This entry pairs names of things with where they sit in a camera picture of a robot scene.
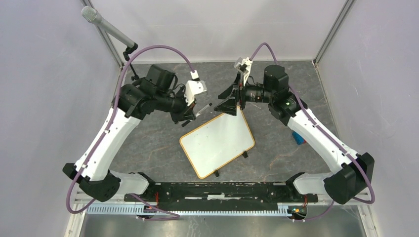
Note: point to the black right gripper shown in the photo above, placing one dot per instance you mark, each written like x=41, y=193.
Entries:
x=229, y=106

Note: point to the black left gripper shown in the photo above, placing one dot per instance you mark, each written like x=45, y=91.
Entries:
x=186, y=113

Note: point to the yellow framed whiteboard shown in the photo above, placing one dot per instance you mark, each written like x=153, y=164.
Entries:
x=217, y=142

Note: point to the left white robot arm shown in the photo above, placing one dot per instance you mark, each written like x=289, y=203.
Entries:
x=154, y=92

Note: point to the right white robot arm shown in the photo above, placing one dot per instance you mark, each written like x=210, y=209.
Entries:
x=350, y=175

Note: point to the blue red whiteboard eraser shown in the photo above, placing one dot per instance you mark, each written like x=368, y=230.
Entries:
x=298, y=138

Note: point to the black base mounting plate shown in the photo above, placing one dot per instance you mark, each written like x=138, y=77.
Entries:
x=223, y=196

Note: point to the grey microphone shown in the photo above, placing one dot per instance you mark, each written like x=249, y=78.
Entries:
x=92, y=16

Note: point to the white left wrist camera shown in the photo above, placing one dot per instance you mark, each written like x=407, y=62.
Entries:
x=194, y=87

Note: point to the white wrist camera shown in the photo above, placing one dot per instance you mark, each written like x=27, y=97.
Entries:
x=194, y=87
x=243, y=66

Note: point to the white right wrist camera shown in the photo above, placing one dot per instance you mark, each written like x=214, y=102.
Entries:
x=243, y=66

